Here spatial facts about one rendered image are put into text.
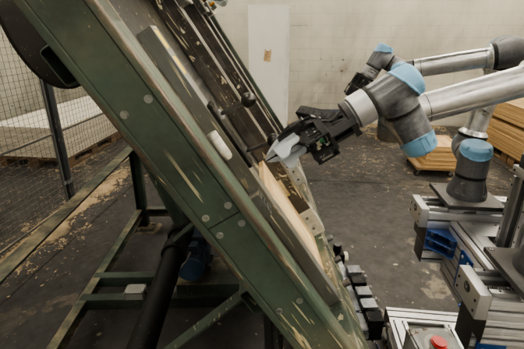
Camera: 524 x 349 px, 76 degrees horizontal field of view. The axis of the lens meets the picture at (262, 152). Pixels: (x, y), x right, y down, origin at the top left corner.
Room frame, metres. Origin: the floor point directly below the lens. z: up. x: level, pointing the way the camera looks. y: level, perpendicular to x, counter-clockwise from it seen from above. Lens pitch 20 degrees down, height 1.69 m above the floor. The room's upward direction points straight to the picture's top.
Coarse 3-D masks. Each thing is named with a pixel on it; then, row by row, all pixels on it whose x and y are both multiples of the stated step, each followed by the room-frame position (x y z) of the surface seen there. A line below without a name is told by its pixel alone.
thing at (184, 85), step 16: (144, 32) 0.81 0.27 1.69; (160, 32) 0.86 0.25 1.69; (160, 48) 0.82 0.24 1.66; (160, 64) 0.81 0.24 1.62; (176, 64) 0.82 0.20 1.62; (176, 80) 0.82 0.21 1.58; (192, 80) 0.85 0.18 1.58; (192, 96) 0.82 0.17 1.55; (192, 112) 0.82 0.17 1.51; (208, 112) 0.82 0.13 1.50; (208, 128) 0.82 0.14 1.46; (240, 160) 0.82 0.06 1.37; (240, 176) 0.82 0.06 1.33; (256, 176) 0.84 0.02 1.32; (272, 208) 0.82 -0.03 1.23; (272, 224) 0.82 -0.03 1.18; (288, 224) 0.83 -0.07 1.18; (288, 240) 0.82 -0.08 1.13; (304, 256) 0.83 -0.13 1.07; (320, 272) 0.83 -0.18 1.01; (320, 288) 0.83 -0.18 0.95
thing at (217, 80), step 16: (160, 0) 1.17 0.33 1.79; (176, 0) 1.18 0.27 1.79; (176, 16) 1.18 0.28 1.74; (176, 32) 1.18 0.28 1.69; (192, 32) 1.18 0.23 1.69; (192, 48) 1.18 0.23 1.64; (208, 48) 1.22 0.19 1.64; (208, 64) 1.18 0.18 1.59; (208, 80) 1.18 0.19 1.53; (224, 80) 1.18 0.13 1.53; (224, 96) 1.18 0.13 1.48; (240, 112) 1.18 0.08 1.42; (240, 128) 1.18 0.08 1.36; (256, 128) 1.18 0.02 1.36; (256, 144) 1.18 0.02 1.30; (288, 176) 1.19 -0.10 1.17; (304, 208) 1.19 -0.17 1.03; (320, 224) 1.19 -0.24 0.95
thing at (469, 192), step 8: (456, 176) 1.29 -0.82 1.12; (448, 184) 1.32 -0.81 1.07; (456, 184) 1.27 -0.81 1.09; (464, 184) 1.25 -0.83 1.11; (472, 184) 1.23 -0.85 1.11; (480, 184) 1.23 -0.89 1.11; (448, 192) 1.29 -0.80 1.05; (456, 192) 1.25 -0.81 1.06; (464, 192) 1.24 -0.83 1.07; (472, 192) 1.22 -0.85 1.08; (480, 192) 1.22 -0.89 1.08; (464, 200) 1.23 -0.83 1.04; (472, 200) 1.22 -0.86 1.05; (480, 200) 1.22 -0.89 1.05
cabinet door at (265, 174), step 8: (264, 168) 1.12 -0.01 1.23; (264, 176) 1.04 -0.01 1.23; (272, 176) 1.16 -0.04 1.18; (264, 184) 0.97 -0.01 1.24; (272, 184) 1.09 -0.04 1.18; (272, 192) 0.99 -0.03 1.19; (280, 192) 1.12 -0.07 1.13; (280, 200) 1.04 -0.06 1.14; (288, 200) 1.16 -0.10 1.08; (288, 208) 1.08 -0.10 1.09; (288, 216) 1.00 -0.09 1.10; (296, 216) 1.13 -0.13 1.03; (296, 224) 1.04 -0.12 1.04; (304, 224) 1.16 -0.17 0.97; (304, 232) 1.08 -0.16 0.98; (304, 240) 1.00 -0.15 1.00; (312, 240) 1.11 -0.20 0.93; (312, 248) 1.04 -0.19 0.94; (320, 264) 0.99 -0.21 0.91
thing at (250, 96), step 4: (248, 92) 0.79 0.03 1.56; (244, 96) 0.78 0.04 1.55; (248, 96) 0.78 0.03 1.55; (252, 96) 0.78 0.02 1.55; (244, 100) 0.78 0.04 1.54; (248, 100) 0.78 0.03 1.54; (252, 100) 0.78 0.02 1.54; (256, 100) 0.79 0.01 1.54; (236, 104) 0.81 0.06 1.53; (240, 104) 0.80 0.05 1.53; (244, 104) 0.78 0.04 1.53; (248, 104) 0.78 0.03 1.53; (252, 104) 0.78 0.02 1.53; (228, 108) 0.82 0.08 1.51; (232, 108) 0.81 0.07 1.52; (220, 112) 0.84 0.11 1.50; (224, 112) 0.83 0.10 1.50; (220, 116) 0.83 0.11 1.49; (224, 116) 0.84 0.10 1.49
